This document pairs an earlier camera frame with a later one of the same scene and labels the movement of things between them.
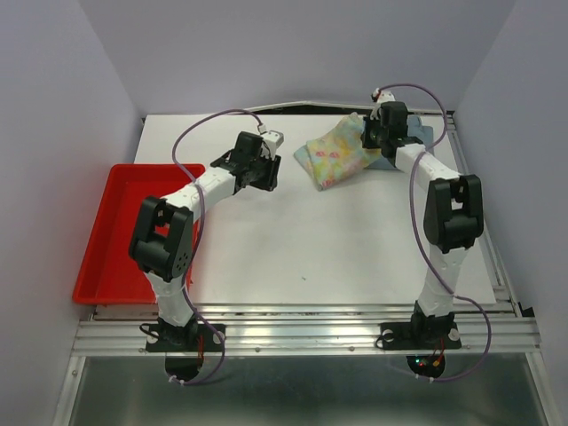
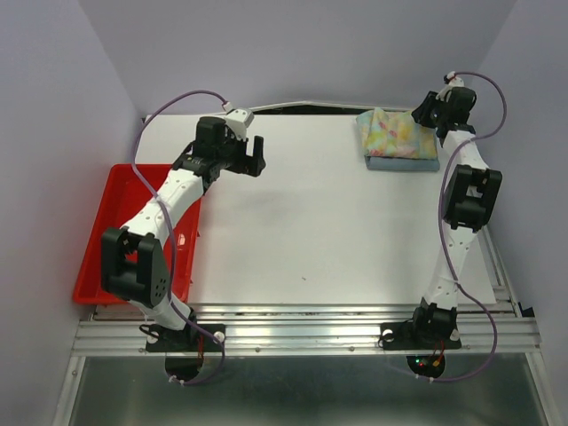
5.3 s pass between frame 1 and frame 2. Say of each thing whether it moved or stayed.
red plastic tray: stayed
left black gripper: moved
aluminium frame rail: stayed
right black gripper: moved
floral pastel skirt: moved
